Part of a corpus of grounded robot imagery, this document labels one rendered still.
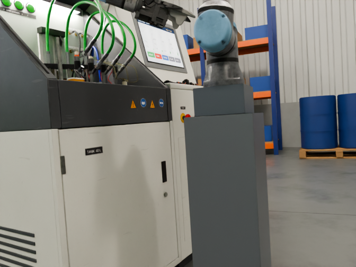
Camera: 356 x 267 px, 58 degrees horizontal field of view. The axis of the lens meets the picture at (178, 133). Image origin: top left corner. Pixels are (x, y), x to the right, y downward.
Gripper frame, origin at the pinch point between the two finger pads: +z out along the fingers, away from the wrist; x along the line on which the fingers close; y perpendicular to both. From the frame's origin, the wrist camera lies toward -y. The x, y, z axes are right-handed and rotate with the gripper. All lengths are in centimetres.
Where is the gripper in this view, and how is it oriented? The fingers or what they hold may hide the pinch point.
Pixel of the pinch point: (190, 16)
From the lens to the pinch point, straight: 128.7
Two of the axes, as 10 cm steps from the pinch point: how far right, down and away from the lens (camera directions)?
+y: -2.9, 9.5, 0.8
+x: 1.9, 1.4, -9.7
